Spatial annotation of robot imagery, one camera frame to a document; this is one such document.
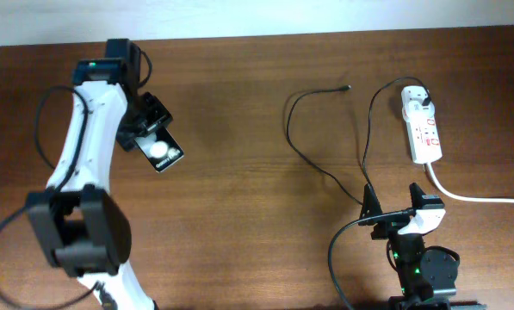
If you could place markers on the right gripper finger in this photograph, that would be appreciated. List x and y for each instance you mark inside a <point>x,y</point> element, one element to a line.
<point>370,204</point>
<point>417,196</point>

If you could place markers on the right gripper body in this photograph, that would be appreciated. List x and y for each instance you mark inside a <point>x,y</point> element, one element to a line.
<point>389,226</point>

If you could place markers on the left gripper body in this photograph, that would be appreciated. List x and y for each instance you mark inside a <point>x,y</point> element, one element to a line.
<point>151,114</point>

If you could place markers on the black smartphone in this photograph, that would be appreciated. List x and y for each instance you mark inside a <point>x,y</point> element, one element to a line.
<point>160,148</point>

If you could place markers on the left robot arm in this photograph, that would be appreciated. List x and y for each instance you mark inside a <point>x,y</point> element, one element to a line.
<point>80,228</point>

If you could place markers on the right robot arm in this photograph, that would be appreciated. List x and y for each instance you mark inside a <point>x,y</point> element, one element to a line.
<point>426,274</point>

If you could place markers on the white power strip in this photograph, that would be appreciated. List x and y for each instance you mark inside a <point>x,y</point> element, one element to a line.
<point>418,112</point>

